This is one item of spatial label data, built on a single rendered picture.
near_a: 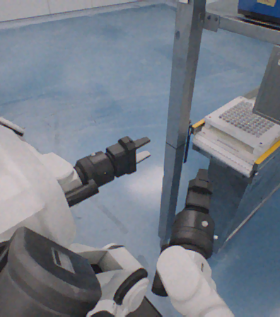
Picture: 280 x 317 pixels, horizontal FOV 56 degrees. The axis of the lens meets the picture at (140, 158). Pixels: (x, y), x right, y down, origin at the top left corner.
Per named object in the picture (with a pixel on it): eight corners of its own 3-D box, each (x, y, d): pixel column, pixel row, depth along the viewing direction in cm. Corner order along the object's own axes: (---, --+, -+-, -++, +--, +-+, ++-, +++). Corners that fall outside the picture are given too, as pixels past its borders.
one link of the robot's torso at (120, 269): (136, 304, 94) (19, 358, 56) (107, 267, 104) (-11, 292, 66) (160, 270, 93) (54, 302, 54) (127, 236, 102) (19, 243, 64)
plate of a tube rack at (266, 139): (238, 99, 115) (239, 95, 114) (293, 124, 102) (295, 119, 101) (203, 121, 103) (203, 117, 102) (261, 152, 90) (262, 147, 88)
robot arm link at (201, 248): (200, 222, 51) (192, 280, 43) (224, 252, 56) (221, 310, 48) (153, 230, 58) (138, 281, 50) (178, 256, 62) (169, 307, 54)
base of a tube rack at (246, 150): (235, 109, 119) (237, 104, 117) (288, 134, 105) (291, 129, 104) (201, 131, 107) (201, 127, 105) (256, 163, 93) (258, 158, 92)
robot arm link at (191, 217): (182, 173, 60) (172, 216, 52) (225, 182, 58) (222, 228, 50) (177, 206, 69) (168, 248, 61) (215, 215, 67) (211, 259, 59)
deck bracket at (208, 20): (211, 35, 74) (213, 17, 71) (196, 30, 76) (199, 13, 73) (217, 32, 75) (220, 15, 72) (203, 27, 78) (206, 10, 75)
